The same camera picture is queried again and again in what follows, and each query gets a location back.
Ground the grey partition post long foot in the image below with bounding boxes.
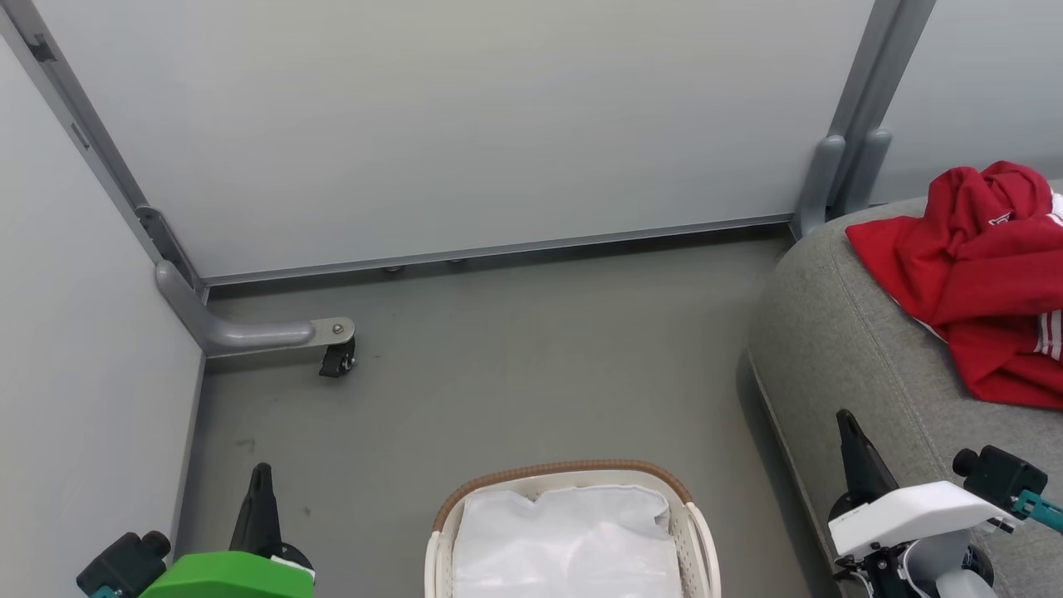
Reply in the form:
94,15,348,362
0,0,358,360

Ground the grey fabric sofa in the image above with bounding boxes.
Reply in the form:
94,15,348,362
737,179,1063,598

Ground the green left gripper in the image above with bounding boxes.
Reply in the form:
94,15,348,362
140,463,316,598

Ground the grey partition bottom rail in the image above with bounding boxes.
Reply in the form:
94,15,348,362
203,214,794,287

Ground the white basket with brown rim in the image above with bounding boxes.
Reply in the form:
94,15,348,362
424,459,722,598

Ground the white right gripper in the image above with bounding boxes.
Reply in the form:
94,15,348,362
829,409,1018,559

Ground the white cloth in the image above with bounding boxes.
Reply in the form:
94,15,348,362
453,484,684,598

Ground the red garment with white trim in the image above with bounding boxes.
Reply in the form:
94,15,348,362
845,214,1063,409

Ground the black caster wheel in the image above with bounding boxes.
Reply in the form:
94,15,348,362
319,339,358,380

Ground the grey partition post double foot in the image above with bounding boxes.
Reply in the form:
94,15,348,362
791,0,937,240

